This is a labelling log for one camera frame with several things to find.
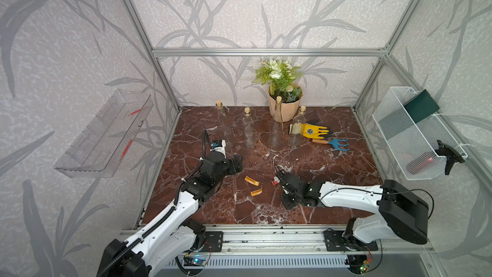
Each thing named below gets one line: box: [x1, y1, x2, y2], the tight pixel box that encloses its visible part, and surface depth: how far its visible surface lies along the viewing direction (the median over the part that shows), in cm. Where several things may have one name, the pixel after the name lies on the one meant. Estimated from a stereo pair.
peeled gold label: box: [250, 187, 263, 197], surface depth 88 cm
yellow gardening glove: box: [299, 122, 330, 140], surface depth 108 cm
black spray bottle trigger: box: [434, 139, 466, 176], surface depth 58 cm
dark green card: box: [403, 89, 441, 124], surface depth 72 cm
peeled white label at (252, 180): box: [244, 175, 261, 187], surface depth 91 cm
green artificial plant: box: [252, 58, 304, 103], surface depth 98 cm
